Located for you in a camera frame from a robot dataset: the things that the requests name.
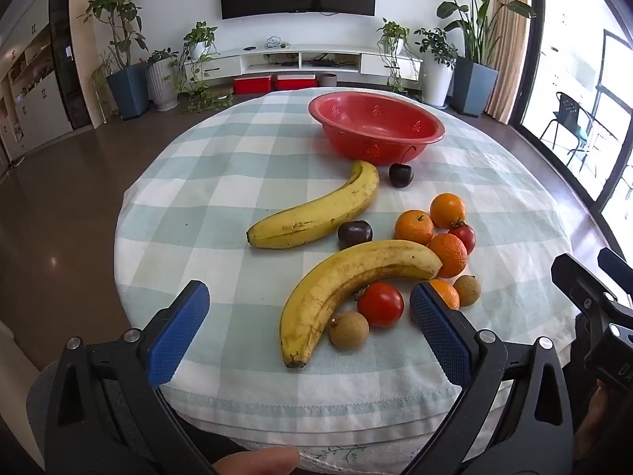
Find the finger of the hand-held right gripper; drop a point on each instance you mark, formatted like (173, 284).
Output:
(615, 262)
(576, 277)

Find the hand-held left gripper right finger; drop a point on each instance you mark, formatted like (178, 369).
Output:
(437, 331)

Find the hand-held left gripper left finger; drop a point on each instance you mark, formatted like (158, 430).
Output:
(178, 336)

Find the orange mandarin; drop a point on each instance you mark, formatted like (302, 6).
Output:
(447, 209)
(447, 296)
(414, 226)
(449, 255)

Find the smooth brown longan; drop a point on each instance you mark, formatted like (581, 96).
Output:
(467, 290)

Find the large red tomato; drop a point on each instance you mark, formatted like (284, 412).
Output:
(382, 305)

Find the brown longan with stem nub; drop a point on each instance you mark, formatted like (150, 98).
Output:
(348, 330)

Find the yellow banana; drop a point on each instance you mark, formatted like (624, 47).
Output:
(321, 208)
(316, 292)

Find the red plastic colander bowl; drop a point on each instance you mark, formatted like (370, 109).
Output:
(376, 123)

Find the person's right forearm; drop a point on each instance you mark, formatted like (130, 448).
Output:
(603, 430)

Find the person's left hand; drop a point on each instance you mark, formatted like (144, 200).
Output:
(257, 462)

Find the small red tomato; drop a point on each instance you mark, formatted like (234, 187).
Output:
(466, 238)

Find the dark plum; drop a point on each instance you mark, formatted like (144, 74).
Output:
(354, 234)

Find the checked green white tablecloth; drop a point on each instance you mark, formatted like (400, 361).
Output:
(198, 183)

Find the white embroidered cloth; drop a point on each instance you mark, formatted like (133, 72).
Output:
(346, 460)

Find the dark cherry with stem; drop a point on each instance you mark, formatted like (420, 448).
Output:
(400, 175)

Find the black outdoor chair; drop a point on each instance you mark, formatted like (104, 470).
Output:
(568, 109)

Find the black framed glass door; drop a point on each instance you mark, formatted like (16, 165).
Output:
(536, 84)

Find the large-leaf plant in blue planter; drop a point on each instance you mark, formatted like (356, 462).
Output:
(474, 86)

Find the bushy plant in white planter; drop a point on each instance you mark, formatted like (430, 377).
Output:
(437, 81)

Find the tall tree in blue planter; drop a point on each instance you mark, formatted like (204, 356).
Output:
(128, 91)

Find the beige curtain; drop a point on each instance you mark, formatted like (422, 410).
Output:
(509, 34)

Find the plant in white ribbed planter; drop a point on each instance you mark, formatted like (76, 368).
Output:
(162, 84)

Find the red storage box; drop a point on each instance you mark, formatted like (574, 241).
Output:
(295, 82)
(252, 85)

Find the grey round container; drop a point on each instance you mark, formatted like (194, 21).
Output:
(327, 80)

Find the white television cabinet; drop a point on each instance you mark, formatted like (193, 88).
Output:
(227, 62)

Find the trailing pothos in white pot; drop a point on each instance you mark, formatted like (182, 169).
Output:
(199, 49)

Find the black set-top box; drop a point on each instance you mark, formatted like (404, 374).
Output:
(326, 63)

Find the hanging vine plant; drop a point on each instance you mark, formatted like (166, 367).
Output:
(393, 34)

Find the white wall cabinets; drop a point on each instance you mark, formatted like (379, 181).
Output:
(34, 99)

